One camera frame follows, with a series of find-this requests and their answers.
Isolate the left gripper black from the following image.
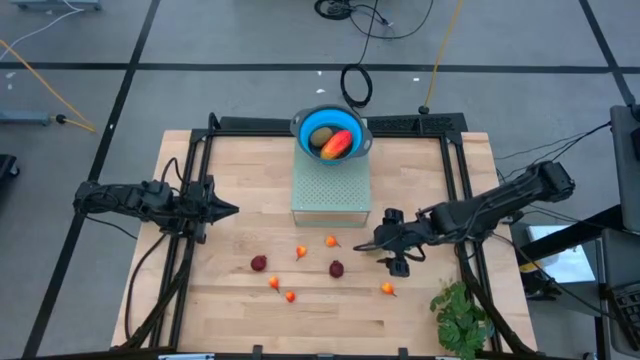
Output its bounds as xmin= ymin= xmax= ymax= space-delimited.
xmin=185 ymin=174 xmax=240 ymax=245

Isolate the grey cart base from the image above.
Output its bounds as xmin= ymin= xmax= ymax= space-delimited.
xmin=10 ymin=0 xmax=104 ymax=12

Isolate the red yellow mango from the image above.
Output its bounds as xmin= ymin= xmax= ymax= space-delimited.
xmin=320 ymin=129 xmax=354 ymax=162

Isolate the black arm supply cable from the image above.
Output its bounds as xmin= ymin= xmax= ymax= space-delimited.
xmin=123 ymin=232 xmax=170 ymax=346

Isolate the white floor cable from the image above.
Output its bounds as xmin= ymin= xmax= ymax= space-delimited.
xmin=0 ymin=0 xmax=84 ymax=49

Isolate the black coiled floor cable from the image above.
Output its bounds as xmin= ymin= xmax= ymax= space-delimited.
xmin=339 ymin=0 xmax=382 ymax=110

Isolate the black keyboard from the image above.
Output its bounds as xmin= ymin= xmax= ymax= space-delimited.
xmin=610 ymin=282 xmax=640 ymax=341

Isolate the grey floor bar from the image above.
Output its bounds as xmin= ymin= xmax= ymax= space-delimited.
xmin=0 ymin=110 xmax=54 ymax=126

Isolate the yellow floor cable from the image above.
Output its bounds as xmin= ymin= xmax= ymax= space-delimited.
xmin=0 ymin=38 xmax=97 ymax=134

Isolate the black aluminium frame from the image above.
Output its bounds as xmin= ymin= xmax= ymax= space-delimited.
xmin=112 ymin=112 xmax=539 ymax=360

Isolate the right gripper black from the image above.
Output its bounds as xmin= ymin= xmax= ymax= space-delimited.
xmin=373 ymin=207 xmax=436 ymax=279

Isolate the yellow hanging cable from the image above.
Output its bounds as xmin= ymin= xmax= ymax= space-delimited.
xmin=422 ymin=0 xmax=464 ymax=115

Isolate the black floor object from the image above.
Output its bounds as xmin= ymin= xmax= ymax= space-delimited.
xmin=0 ymin=153 xmax=21 ymax=180

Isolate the black cable bundle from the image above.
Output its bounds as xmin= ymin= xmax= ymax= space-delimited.
xmin=313 ymin=0 xmax=435 ymax=41

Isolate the glossy white panel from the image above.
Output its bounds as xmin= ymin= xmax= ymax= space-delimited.
xmin=524 ymin=224 xmax=599 ymax=285

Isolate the blue collapsible colander bowl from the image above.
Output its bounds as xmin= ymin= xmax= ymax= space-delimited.
xmin=289 ymin=103 xmax=374 ymax=167

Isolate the green artificial plant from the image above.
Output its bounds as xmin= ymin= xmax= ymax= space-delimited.
xmin=429 ymin=279 xmax=496 ymax=360

